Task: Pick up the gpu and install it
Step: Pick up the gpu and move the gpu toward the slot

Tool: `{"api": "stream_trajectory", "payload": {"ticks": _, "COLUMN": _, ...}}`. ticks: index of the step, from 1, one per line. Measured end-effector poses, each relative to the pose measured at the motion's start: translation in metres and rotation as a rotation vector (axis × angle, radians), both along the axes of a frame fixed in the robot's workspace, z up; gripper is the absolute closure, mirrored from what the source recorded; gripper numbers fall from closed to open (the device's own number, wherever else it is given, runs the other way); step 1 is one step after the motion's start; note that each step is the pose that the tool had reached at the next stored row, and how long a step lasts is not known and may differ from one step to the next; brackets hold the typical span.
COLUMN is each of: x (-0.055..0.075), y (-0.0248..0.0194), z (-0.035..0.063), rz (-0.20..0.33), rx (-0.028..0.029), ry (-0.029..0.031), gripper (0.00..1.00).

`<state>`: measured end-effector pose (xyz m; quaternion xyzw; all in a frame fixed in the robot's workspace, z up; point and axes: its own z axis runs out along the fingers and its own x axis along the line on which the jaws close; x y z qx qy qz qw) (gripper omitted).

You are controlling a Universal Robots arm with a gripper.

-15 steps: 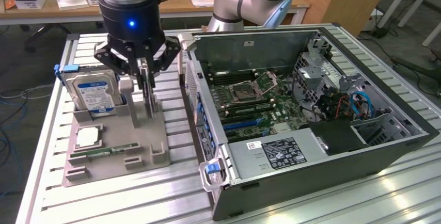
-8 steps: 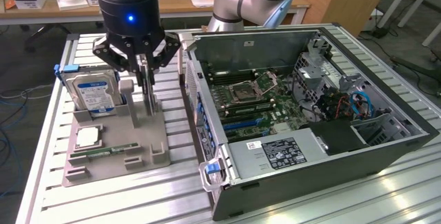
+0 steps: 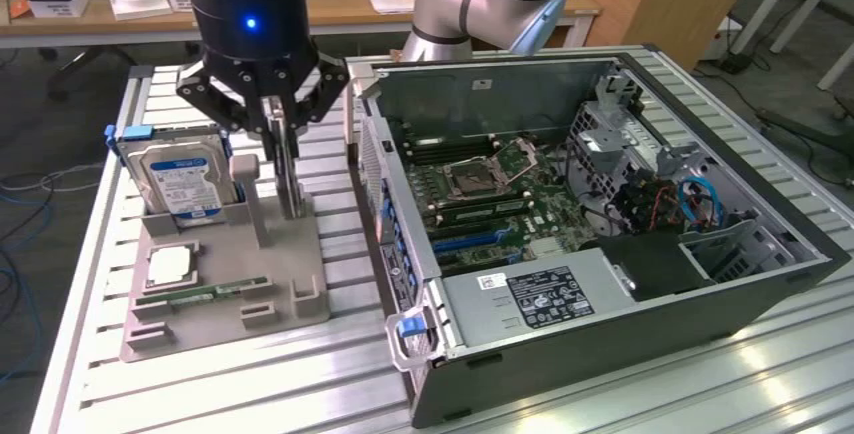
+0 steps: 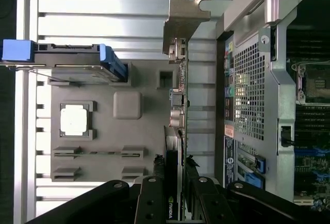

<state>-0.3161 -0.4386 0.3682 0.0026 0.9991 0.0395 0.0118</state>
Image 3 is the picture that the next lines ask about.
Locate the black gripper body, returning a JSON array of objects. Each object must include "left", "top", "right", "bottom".
[{"left": 179, "top": 0, "right": 323, "bottom": 101}]

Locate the black and green graphics card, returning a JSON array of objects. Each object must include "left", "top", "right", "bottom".
[{"left": 262, "top": 95, "right": 303, "bottom": 220}]

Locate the hard disk with blue carrier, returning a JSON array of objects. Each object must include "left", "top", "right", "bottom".
[{"left": 103, "top": 122, "right": 247, "bottom": 229}]

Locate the wooden desk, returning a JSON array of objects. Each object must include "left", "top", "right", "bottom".
[{"left": 0, "top": 0, "right": 602, "bottom": 51}]

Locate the white square holder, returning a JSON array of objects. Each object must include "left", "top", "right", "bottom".
[{"left": 107, "top": 0, "right": 174, "bottom": 22}]

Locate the CPU socket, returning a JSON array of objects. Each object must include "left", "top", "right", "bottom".
[{"left": 445, "top": 156, "right": 513, "bottom": 203}]

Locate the white box with black lid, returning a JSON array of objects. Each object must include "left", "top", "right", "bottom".
[{"left": 18, "top": 0, "right": 90, "bottom": 19}]

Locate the metal socket cover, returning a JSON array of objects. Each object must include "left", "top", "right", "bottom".
[{"left": 490, "top": 136, "right": 541, "bottom": 185}]

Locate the black RAM stick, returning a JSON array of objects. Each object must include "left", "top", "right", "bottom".
[{"left": 437, "top": 196, "right": 530, "bottom": 228}]

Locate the grey parts rack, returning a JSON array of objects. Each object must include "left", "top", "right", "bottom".
[{"left": 118, "top": 153, "right": 334, "bottom": 364}]

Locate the silver CPU chip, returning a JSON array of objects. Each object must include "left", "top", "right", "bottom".
[{"left": 144, "top": 247, "right": 201, "bottom": 289}]

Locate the green RAM stick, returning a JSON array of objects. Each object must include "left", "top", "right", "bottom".
[{"left": 136, "top": 278, "right": 274, "bottom": 306}]

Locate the perforated metal disk bay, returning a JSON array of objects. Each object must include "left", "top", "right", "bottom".
[{"left": 566, "top": 101, "right": 669, "bottom": 190}]

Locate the grey power supply unit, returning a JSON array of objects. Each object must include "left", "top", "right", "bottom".
[{"left": 426, "top": 248, "right": 641, "bottom": 351}]

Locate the wooden cabinet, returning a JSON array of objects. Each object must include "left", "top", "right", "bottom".
[{"left": 586, "top": 0, "right": 766, "bottom": 71}]

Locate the black floor box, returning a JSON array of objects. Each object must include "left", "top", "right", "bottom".
[{"left": 717, "top": 52, "right": 752, "bottom": 76}]

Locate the black open PC case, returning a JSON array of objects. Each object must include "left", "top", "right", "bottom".
[{"left": 342, "top": 51, "right": 837, "bottom": 430}]

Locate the grey plastic disk bay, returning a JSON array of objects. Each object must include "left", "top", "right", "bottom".
[{"left": 678, "top": 217, "right": 802, "bottom": 286}]

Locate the white floor cable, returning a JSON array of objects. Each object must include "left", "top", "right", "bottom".
[{"left": 0, "top": 163, "right": 110, "bottom": 194}]

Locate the blue floor cable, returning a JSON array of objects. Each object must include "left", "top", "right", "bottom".
[{"left": 0, "top": 193, "right": 56, "bottom": 385}]

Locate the red and black wire bundle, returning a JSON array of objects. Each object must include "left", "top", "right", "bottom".
[{"left": 613, "top": 178, "right": 682, "bottom": 233}]

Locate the blue wire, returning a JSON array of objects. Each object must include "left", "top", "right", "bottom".
[{"left": 676, "top": 175, "right": 729, "bottom": 231}]

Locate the white table frame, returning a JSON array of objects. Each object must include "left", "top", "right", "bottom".
[{"left": 729, "top": 0, "right": 854, "bottom": 91}]

